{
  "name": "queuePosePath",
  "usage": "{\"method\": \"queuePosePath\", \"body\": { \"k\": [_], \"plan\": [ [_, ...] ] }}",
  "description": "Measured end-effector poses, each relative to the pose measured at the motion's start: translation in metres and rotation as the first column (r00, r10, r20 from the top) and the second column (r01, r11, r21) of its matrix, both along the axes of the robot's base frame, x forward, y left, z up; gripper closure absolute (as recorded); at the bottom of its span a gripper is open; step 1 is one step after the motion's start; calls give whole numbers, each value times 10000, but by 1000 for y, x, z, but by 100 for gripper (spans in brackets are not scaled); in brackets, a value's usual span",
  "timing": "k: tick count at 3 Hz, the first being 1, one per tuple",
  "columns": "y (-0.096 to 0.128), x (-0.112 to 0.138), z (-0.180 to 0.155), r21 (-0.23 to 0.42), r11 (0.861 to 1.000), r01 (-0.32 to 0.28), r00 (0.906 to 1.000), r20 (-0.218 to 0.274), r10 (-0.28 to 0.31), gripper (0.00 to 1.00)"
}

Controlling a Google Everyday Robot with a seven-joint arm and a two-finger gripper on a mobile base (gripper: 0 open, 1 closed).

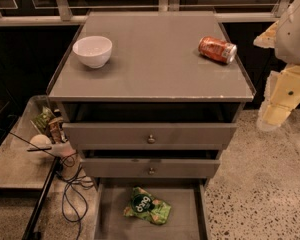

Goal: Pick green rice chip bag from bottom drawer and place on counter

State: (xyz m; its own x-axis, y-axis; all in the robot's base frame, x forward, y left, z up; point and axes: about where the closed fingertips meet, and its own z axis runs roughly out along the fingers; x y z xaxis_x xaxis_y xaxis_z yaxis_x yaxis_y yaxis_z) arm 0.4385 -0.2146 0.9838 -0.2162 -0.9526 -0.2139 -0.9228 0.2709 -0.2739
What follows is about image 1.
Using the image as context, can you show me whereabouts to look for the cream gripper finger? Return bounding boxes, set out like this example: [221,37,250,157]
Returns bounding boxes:
[253,22,278,49]
[257,64,300,131]

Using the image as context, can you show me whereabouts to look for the green rice chip bag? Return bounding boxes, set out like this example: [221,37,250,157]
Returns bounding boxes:
[123,187,171,225]

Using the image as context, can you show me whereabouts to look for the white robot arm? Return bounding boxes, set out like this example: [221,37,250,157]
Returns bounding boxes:
[253,0,300,131]

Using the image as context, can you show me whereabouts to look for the grey drawer cabinet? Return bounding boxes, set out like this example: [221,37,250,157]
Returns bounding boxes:
[45,10,257,188]

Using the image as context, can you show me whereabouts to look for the grey bottom drawer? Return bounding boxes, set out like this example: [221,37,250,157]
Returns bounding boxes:
[94,182,212,240]

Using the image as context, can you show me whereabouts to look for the grey drawer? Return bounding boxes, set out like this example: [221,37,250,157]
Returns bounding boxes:
[94,182,212,240]
[81,158,220,178]
[63,123,236,150]

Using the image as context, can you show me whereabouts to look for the grey middle drawer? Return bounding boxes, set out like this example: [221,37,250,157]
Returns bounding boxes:
[81,158,220,178]

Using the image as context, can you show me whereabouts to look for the grey top drawer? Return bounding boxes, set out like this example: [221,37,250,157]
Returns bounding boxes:
[63,123,236,150]

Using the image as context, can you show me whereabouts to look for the orange soda can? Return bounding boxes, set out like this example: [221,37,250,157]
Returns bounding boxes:
[198,36,237,64]

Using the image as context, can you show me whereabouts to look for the white ceramic bowl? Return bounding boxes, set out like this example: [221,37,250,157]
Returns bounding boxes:
[72,36,112,68]

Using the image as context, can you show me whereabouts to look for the brown snack packet in bin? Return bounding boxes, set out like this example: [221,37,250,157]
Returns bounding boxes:
[48,117,67,143]

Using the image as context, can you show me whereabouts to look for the green snack packet in bin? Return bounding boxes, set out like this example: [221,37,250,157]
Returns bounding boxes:
[31,106,55,134]

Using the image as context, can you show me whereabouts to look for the clear plastic bin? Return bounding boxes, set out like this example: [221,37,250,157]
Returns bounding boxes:
[0,95,63,190]

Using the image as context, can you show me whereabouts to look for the white round ball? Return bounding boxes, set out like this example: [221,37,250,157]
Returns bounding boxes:
[29,134,52,150]

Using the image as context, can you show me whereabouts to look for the metal window railing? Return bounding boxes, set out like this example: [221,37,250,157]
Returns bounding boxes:
[0,0,293,26]

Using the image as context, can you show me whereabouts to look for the black cables on floor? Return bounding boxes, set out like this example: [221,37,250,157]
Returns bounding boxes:
[55,152,95,240]

